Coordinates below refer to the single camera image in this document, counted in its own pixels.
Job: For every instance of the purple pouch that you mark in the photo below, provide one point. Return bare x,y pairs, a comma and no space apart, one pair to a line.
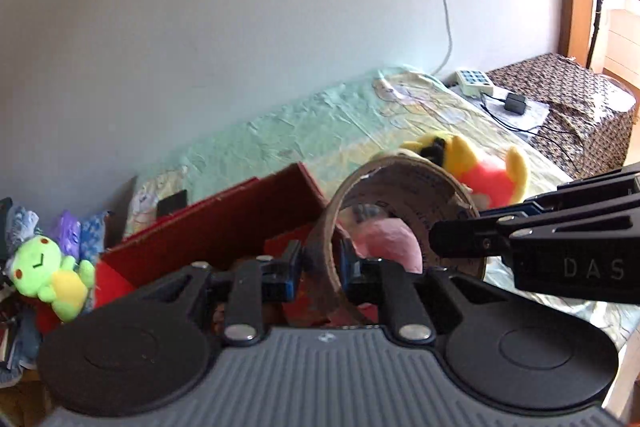
69,232

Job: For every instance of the black power adapter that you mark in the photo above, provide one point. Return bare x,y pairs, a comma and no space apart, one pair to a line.
515,103

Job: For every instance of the green frog plush toy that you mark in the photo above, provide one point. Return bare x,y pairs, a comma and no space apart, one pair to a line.
37,262

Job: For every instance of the yellow red plush toy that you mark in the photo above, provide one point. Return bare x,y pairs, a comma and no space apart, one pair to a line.
495,179

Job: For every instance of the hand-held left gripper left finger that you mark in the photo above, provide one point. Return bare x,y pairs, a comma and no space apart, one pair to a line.
291,274

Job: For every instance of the brown tape roll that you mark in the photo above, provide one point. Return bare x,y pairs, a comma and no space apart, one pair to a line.
425,197

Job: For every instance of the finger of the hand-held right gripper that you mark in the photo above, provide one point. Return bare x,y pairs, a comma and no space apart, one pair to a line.
540,206
465,239

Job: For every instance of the small black flat object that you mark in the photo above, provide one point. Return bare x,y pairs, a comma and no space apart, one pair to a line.
171,204

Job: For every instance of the large red cardboard box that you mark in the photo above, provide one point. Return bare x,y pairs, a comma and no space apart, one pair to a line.
210,227

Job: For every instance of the pink plush toy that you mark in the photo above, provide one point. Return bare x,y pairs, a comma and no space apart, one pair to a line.
390,237

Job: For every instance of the blue patterned pouch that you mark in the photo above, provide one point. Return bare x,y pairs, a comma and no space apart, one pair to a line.
94,237

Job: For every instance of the white power strip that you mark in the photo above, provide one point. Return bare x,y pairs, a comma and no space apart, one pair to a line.
472,81

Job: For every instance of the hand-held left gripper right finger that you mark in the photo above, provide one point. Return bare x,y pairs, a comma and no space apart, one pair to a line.
350,276

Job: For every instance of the patterned cloth covered stool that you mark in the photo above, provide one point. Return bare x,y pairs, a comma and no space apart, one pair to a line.
575,97

